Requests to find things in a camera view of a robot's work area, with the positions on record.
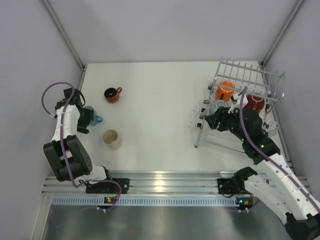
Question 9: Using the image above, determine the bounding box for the metal dish rack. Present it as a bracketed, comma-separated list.
[189, 58, 286, 157]

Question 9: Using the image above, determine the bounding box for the small dark red cup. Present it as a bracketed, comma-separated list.
[104, 87, 123, 103]

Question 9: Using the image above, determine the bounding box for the slotted cable duct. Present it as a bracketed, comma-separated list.
[51, 196, 243, 207]

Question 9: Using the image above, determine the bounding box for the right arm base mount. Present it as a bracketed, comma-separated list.
[217, 167, 258, 196]

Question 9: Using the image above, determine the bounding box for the red floral mug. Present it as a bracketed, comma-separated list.
[243, 94, 265, 113]

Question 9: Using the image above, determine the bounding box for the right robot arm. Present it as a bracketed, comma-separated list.
[204, 107, 320, 240]

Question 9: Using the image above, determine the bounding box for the orange mug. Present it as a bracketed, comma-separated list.
[215, 80, 235, 102]

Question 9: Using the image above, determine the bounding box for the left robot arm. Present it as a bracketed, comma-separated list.
[41, 84, 114, 193]

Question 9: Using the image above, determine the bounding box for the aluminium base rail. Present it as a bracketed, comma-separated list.
[41, 170, 234, 196]

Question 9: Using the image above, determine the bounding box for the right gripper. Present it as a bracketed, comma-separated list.
[205, 104, 248, 142]

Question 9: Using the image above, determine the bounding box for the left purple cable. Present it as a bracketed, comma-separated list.
[40, 81, 123, 213]

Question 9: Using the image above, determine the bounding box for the blue white mug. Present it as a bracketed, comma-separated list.
[84, 105, 104, 126]

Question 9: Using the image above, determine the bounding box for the beige cup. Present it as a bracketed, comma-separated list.
[102, 129, 122, 150]

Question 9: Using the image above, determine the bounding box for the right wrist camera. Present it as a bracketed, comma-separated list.
[228, 93, 248, 114]

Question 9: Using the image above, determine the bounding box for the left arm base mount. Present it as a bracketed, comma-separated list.
[85, 178, 130, 194]

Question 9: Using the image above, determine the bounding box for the grey ceramic mug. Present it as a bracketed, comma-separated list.
[209, 99, 229, 115]

